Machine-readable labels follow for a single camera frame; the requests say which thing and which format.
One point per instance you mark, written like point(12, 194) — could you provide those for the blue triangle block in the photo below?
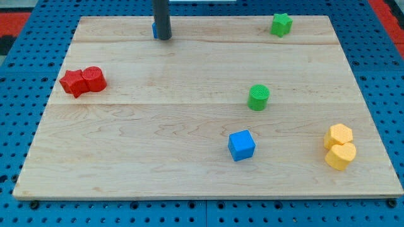
point(154, 30)

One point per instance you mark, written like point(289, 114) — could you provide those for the light wooden board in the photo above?
point(160, 129)

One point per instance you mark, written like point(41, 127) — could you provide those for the blue cube block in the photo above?
point(241, 145)

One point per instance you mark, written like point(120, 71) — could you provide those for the green cylinder block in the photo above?
point(258, 97)

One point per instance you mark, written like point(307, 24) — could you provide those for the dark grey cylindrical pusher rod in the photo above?
point(161, 16)

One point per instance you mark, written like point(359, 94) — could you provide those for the red cylinder block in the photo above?
point(94, 79)

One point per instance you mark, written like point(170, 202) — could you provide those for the green star block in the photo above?
point(281, 24)

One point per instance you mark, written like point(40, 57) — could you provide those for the red star block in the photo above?
point(73, 83)

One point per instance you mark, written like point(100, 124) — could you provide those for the yellow hexagon block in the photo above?
point(337, 134)

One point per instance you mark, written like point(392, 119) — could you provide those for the yellow heart block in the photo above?
point(340, 156)

